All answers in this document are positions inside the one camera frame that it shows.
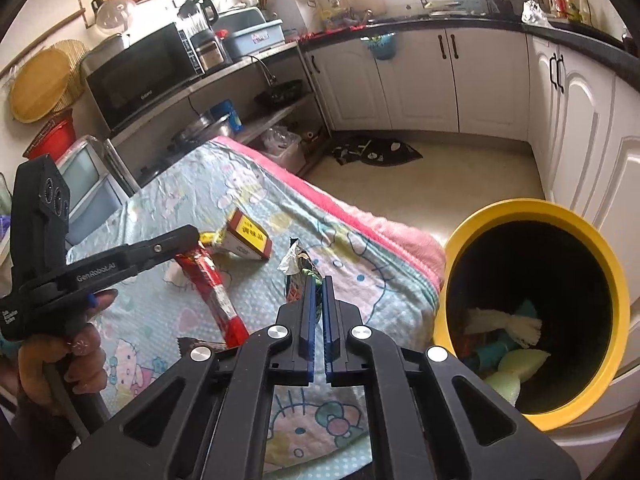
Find black microwave oven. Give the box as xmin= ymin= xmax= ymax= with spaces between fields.
xmin=82 ymin=22 xmax=206 ymax=133

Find red bucket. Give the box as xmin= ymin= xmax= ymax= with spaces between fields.
xmin=22 ymin=107 xmax=76 ymax=161

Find white kitchen cabinets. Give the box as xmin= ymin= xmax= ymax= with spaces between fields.
xmin=300 ymin=22 xmax=640 ymax=391

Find blue canister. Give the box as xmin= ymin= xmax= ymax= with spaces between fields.
xmin=210 ymin=100 xmax=244 ymax=134

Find blue hanging basket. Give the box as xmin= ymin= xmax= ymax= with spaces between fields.
xmin=362 ymin=32 xmax=397 ymax=62

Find dark foil wrapper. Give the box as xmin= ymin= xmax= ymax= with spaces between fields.
xmin=277 ymin=237 xmax=323 ymax=307

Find group of condiment bottles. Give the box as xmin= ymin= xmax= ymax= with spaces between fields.
xmin=547 ymin=0 xmax=591 ymax=23

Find yellow trash bin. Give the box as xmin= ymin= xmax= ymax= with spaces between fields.
xmin=432 ymin=199 xmax=632 ymax=432

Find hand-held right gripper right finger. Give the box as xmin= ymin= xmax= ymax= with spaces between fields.
xmin=322 ymin=275 xmax=583 ymax=480

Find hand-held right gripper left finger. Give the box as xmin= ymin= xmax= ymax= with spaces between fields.
xmin=55 ymin=275 xmax=319 ymax=480

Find black floor mat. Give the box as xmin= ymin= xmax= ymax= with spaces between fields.
xmin=331 ymin=135 xmax=423 ymax=167

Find black wok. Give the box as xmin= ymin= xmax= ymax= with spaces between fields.
xmin=255 ymin=79 xmax=304 ymax=109

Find brown serrated wrapper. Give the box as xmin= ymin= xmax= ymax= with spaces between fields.
xmin=177 ymin=336 xmax=242 ymax=357

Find pink blanket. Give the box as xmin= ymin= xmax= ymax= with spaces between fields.
xmin=215 ymin=135 xmax=447 ymax=292

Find cartoon printed bedsheet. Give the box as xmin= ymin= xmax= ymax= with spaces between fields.
xmin=65 ymin=135 xmax=443 ymax=480

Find blue dish bin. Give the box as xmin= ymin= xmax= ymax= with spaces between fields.
xmin=217 ymin=10 xmax=286 ymax=61

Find black blender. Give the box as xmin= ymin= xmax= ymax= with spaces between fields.
xmin=177 ymin=0 xmax=220 ymax=36

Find steel steamer pot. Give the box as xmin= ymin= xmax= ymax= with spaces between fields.
xmin=170 ymin=114 xmax=233 ymax=153

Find person's left hand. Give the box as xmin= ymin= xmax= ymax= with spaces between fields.
xmin=17 ymin=287 xmax=121 ymax=418

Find red snack packet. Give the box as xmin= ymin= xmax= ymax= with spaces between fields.
xmin=172 ymin=240 xmax=251 ymax=348

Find clear plastic container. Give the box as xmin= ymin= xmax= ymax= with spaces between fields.
xmin=260 ymin=127 xmax=307 ymax=171

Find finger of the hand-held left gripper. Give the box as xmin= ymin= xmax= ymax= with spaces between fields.
xmin=120 ymin=225 xmax=202 ymax=275

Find clear food cover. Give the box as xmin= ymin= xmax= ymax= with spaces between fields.
xmin=95 ymin=0 xmax=138 ymax=36

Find round bamboo boards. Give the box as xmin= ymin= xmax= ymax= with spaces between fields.
xmin=9 ymin=39 xmax=91 ymax=124

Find metal kitchen shelf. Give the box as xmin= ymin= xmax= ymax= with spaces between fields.
xmin=100 ymin=40 xmax=336 ymax=186

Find red and yellow box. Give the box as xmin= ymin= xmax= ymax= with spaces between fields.
xmin=220 ymin=207 xmax=273 ymax=261

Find clear plastic bag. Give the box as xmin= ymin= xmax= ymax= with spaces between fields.
xmin=521 ymin=0 xmax=555 ymax=26

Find pale green foam piece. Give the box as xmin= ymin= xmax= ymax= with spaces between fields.
xmin=482 ymin=349 xmax=551 ymax=406

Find plastic drawer cabinet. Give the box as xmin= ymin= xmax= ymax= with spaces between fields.
xmin=52 ymin=135 xmax=132 ymax=248

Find white knotted cloth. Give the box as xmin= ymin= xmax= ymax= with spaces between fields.
xmin=465 ymin=307 xmax=544 ymax=349

